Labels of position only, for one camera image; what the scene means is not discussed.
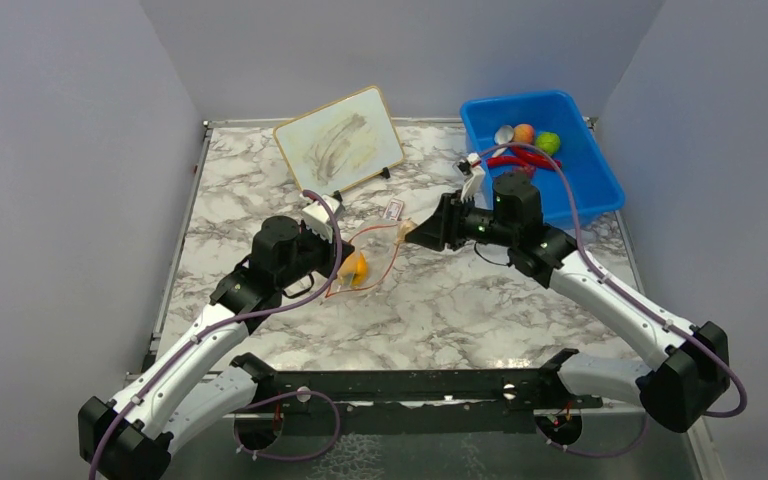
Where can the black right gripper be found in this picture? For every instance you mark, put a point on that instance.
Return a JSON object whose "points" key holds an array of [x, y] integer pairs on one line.
{"points": [[444, 226]]}

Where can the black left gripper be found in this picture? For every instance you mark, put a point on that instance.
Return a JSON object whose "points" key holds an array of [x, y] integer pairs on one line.
{"points": [[330, 250]]}

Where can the garlic bulb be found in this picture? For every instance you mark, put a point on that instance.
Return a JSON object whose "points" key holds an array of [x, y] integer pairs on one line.
{"points": [[404, 228]]}

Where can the clear zip bag orange zipper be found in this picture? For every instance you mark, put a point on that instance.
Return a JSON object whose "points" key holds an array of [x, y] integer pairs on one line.
{"points": [[378, 241]]}

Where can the yellow bell pepper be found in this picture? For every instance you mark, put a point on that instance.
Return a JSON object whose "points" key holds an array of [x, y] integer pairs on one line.
{"points": [[354, 270]]}

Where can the red grape bunch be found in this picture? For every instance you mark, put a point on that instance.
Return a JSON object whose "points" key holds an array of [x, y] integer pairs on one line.
{"points": [[528, 170]]}

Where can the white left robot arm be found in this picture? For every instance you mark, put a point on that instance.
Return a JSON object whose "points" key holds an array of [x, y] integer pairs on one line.
{"points": [[135, 434]]}

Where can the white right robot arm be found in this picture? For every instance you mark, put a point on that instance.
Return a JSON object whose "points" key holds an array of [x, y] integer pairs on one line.
{"points": [[682, 367]]}

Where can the red white staple box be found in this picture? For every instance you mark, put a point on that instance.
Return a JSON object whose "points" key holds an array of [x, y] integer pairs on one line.
{"points": [[393, 210]]}

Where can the red chili pepper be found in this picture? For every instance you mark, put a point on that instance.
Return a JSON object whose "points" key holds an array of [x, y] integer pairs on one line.
{"points": [[506, 160], [535, 159]]}

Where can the white mushroom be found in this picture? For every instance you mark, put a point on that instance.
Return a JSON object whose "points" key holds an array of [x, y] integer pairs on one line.
{"points": [[502, 136]]}

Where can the peach fruit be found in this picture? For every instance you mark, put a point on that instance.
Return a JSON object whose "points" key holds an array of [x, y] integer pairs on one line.
{"points": [[524, 133]]}

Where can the green lime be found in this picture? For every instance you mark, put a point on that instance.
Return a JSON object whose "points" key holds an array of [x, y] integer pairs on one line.
{"points": [[548, 142]]}

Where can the blue plastic bin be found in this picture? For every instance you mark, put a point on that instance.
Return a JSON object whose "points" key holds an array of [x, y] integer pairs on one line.
{"points": [[594, 186]]}

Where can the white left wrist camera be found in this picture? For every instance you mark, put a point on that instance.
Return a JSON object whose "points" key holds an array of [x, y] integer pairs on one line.
{"points": [[317, 219]]}

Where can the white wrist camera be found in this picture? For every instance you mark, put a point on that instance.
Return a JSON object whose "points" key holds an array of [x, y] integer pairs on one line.
{"points": [[471, 168], [317, 219]]}

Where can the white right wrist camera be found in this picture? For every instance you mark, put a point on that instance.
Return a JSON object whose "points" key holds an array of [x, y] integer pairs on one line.
{"points": [[471, 168]]}

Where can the small whiteboard yellow frame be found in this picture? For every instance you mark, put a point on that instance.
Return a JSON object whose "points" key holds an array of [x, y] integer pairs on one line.
{"points": [[342, 144]]}

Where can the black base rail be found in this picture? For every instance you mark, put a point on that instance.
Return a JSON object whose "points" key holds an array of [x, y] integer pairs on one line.
{"points": [[395, 402]]}

